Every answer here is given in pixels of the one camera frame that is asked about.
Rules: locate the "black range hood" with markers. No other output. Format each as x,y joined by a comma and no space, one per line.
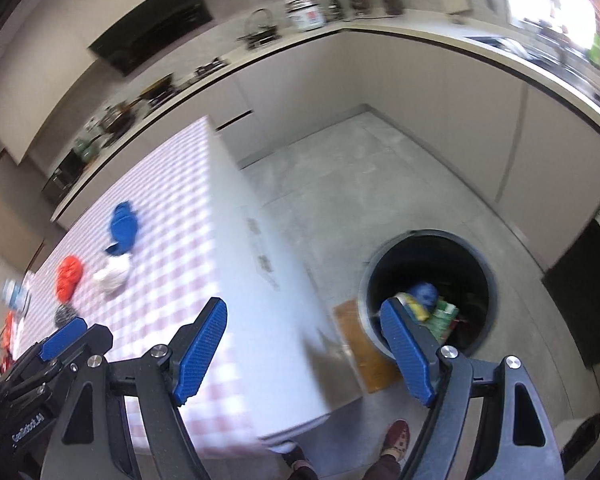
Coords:
155,25

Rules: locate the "steel kettle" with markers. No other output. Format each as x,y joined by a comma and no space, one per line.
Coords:
260,35

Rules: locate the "brown cardboard sheet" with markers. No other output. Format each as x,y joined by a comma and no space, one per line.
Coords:
365,350

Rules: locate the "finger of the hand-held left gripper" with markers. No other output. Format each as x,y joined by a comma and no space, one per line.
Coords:
62,338

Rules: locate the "dark utensil holder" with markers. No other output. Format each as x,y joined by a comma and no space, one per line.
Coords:
391,4

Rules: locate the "black gas stove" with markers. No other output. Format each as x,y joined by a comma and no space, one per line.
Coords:
211,65

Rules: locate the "black wok with lid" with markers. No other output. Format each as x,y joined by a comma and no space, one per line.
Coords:
119,116

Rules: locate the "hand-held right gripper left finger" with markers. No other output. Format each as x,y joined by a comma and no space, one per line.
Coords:
200,355

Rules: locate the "white rice cooker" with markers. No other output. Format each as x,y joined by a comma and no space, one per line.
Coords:
305,14

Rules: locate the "beige kitchen counter cabinets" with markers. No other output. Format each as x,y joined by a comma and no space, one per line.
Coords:
430,90

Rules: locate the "black round trash bin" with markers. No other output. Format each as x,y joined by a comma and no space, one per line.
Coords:
430,255

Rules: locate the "steel wool scrubber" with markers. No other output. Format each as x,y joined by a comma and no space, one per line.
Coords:
65,316

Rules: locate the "person's red shoe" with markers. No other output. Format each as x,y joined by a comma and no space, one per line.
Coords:
396,440

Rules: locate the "black microwave oven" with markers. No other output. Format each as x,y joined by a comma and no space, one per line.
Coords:
60,177

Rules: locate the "person's dark shoe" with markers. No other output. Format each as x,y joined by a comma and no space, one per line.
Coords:
294,455

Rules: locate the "crumpled white tissue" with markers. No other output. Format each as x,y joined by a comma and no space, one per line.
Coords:
111,275

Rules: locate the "blue cloth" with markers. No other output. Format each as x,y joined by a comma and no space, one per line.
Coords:
124,227

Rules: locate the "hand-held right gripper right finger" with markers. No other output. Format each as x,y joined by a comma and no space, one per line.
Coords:
405,355

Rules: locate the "black floor appliance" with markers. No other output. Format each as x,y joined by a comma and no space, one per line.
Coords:
587,300

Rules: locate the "orange crumpled object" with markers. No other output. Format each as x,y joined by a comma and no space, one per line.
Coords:
9,330

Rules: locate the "white plastic jar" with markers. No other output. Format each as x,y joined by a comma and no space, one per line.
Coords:
16,295

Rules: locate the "black frying pan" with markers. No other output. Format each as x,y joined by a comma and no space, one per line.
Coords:
157,89

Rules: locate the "steel sink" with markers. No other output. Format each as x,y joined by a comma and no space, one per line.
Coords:
500,45

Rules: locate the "dark glass bottle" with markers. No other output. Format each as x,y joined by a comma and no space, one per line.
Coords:
333,7

